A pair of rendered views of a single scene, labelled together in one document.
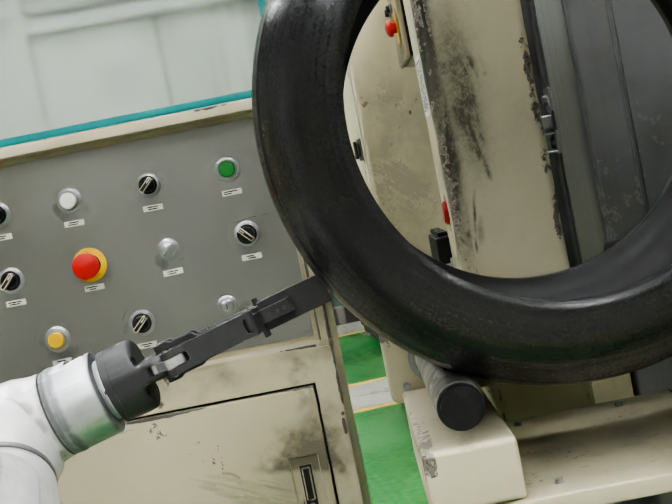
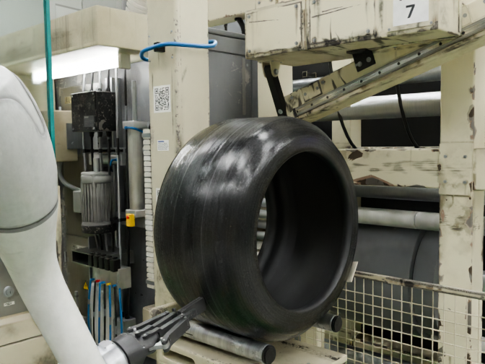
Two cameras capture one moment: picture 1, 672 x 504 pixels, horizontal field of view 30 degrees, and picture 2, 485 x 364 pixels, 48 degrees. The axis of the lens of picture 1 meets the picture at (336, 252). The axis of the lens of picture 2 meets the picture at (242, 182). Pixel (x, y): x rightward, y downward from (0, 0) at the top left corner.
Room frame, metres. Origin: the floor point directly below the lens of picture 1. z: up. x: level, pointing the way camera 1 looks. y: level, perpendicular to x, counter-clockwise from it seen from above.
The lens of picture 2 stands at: (0.36, 0.86, 1.38)
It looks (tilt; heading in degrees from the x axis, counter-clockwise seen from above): 4 degrees down; 312
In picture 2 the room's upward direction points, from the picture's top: 1 degrees counter-clockwise
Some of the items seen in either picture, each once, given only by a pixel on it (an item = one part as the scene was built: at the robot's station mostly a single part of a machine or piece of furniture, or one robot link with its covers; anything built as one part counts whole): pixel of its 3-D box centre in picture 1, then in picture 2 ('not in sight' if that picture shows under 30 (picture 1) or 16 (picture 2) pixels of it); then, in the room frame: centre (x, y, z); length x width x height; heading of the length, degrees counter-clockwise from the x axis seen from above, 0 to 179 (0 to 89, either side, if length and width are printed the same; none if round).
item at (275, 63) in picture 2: not in sight; (271, 68); (1.45, -0.48, 1.61); 0.06 x 0.06 x 0.05; 89
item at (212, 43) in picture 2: not in sight; (178, 48); (1.56, -0.21, 1.66); 0.19 x 0.19 x 0.06; 89
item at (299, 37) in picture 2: not in sight; (351, 25); (1.18, -0.52, 1.71); 0.61 x 0.25 x 0.15; 179
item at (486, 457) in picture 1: (456, 437); (216, 362); (1.31, -0.09, 0.83); 0.36 x 0.09 x 0.06; 179
